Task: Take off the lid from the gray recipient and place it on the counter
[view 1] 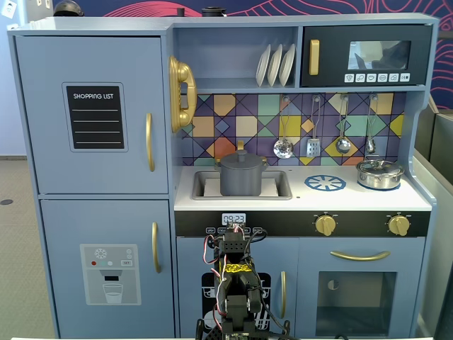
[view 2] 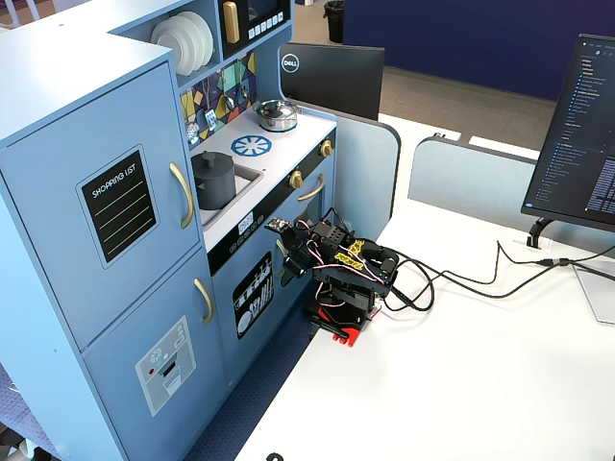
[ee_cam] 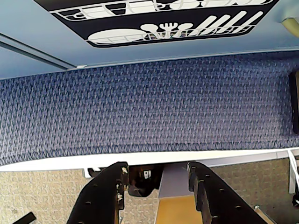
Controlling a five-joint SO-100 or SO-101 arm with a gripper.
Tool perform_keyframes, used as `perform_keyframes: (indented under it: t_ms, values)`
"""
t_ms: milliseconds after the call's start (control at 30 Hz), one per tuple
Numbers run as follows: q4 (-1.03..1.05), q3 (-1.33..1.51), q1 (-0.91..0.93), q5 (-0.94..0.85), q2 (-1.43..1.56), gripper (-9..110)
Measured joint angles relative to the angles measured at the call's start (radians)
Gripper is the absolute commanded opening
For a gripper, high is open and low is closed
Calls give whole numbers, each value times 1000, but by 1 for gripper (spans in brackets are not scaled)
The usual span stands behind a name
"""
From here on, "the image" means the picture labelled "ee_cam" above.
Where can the gray yellow desk leg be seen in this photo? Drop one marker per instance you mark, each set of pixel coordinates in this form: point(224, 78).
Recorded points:
point(172, 182)

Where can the blue dishwasher door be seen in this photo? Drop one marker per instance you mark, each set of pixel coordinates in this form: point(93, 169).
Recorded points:
point(257, 44)

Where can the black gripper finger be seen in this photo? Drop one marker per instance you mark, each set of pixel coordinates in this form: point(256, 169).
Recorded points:
point(100, 200)
point(222, 205)

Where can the gray desk frame beam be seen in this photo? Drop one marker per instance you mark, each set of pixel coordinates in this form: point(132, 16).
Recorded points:
point(245, 159)

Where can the black dishwasher rack sticker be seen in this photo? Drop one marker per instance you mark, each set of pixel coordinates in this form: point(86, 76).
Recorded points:
point(187, 15)

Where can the tan board black edged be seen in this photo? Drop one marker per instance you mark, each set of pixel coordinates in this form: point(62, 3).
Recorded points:
point(294, 100)

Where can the black plastic bracket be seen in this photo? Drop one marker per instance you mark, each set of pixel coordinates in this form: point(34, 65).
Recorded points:
point(140, 186)

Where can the blue toy kitchen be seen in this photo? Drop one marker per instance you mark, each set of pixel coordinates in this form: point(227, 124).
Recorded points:
point(35, 28)

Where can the white metal bracket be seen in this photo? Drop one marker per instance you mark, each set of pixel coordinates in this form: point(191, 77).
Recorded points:
point(86, 173)

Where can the black flat bar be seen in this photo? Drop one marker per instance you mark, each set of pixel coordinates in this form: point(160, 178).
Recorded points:
point(24, 219)

